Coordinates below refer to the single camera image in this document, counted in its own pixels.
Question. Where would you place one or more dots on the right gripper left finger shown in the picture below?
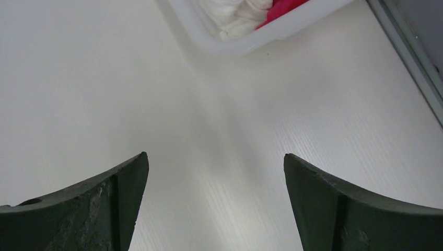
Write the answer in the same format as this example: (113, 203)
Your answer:
(99, 213)

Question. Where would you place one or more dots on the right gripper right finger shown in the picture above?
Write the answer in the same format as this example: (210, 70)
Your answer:
(334, 214)

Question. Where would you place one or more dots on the white plastic basket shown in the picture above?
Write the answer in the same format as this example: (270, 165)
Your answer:
(202, 30)

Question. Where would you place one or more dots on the magenta t-shirt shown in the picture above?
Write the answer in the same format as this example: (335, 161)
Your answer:
(280, 8)

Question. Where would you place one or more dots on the white t-shirt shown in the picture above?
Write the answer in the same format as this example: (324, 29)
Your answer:
(236, 18)

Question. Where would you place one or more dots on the aluminium frame rail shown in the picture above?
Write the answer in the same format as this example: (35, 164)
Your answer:
(414, 28)

